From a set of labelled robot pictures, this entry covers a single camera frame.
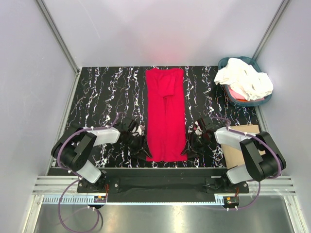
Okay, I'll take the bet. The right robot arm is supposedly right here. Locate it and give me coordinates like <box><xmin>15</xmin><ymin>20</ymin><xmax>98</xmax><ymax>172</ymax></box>
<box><xmin>182</xmin><ymin>117</ymin><xmax>287</xmax><ymax>193</ymax></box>

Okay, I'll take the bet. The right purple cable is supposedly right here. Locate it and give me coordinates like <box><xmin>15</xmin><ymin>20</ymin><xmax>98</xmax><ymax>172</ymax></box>
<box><xmin>210</xmin><ymin>116</ymin><xmax>284</xmax><ymax>211</ymax></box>

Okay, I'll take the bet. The teal laundry basket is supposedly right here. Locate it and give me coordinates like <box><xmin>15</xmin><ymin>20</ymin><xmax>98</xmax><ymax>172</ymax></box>
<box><xmin>218</xmin><ymin>56</ymin><xmax>272</xmax><ymax>107</ymax></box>

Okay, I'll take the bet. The folded beige t shirt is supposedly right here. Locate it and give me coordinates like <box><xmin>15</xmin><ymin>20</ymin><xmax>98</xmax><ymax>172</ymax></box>
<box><xmin>221</xmin><ymin>124</ymin><xmax>260</xmax><ymax>169</ymax></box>

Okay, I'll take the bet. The white t shirt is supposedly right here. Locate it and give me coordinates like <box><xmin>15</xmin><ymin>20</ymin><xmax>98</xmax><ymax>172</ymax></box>
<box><xmin>214</xmin><ymin>58</ymin><xmax>274</xmax><ymax>101</ymax></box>

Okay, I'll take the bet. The frame post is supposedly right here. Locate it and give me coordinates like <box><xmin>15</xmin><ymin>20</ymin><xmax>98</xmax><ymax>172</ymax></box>
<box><xmin>252</xmin><ymin>0</ymin><xmax>292</xmax><ymax>61</ymax></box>
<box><xmin>35</xmin><ymin>0</ymin><xmax>80</xmax><ymax>75</ymax></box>

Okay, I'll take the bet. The right frame post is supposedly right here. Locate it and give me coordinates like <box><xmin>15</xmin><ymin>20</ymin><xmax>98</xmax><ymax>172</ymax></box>
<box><xmin>252</xmin><ymin>0</ymin><xmax>292</xmax><ymax>61</ymax></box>

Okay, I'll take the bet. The slotted cable duct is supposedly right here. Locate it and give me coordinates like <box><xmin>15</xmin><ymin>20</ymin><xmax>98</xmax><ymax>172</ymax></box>
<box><xmin>43</xmin><ymin>194</ymin><xmax>224</xmax><ymax>206</ymax></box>

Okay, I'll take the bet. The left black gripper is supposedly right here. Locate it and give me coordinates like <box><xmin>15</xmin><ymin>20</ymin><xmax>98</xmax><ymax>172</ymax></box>
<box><xmin>124</xmin><ymin>133</ymin><xmax>152</xmax><ymax>162</ymax></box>

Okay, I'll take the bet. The purple cable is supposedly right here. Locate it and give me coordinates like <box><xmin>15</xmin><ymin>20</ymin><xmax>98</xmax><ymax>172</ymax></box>
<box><xmin>210</xmin><ymin>116</ymin><xmax>284</xmax><ymax>211</ymax></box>
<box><xmin>58</xmin><ymin>112</ymin><xmax>127</xmax><ymax>233</ymax></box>

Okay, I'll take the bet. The connector board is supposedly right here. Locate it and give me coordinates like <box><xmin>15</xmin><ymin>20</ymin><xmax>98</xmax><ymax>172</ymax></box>
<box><xmin>94</xmin><ymin>195</ymin><xmax>107</xmax><ymax>203</ymax></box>
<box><xmin>224</xmin><ymin>197</ymin><xmax>240</xmax><ymax>208</ymax></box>

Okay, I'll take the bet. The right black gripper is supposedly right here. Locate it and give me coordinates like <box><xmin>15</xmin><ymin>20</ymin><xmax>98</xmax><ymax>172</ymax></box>
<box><xmin>180</xmin><ymin>132</ymin><xmax>211</xmax><ymax>159</ymax></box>

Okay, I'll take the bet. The red t shirt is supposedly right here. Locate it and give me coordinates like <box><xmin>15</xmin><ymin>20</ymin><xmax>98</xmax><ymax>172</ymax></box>
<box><xmin>145</xmin><ymin>68</ymin><xmax>187</xmax><ymax>162</ymax></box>

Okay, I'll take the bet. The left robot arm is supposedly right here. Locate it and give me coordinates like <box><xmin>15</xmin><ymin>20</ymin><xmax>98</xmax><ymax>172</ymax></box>
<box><xmin>51</xmin><ymin>117</ymin><xmax>152</xmax><ymax>192</ymax></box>

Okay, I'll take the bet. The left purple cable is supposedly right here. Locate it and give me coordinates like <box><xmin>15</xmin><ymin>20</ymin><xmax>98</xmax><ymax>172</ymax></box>
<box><xmin>58</xmin><ymin>112</ymin><xmax>127</xmax><ymax>233</ymax></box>

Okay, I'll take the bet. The aluminium front rail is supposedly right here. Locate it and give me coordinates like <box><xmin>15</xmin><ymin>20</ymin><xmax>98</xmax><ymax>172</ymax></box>
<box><xmin>32</xmin><ymin>176</ymin><xmax>296</xmax><ymax>196</ymax></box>

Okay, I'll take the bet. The left frame post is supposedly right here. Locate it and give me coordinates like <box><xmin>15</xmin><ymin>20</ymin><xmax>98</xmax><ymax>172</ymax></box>
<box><xmin>35</xmin><ymin>0</ymin><xmax>80</xmax><ymax>75</ymax></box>

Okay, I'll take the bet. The right connector board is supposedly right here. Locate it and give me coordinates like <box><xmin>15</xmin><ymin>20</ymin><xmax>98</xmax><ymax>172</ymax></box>
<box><xmin>224</xmin><ymin>197</ymin><xmax>240</xmax><ymax>208</ymax></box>

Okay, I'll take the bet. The pink t shirt in basket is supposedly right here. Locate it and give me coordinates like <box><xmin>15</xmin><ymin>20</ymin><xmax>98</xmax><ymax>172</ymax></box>
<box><xmin>229</xmin><ymin>88</ymin><xmax>264</xmax><ymax>102</ymax></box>

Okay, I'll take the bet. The left connector board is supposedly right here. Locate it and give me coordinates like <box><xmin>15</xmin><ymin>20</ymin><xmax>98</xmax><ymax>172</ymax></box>
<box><xmin>94</xmin><ymin>195</ymin><xmax>107</xmax><ymax>203</ymax></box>

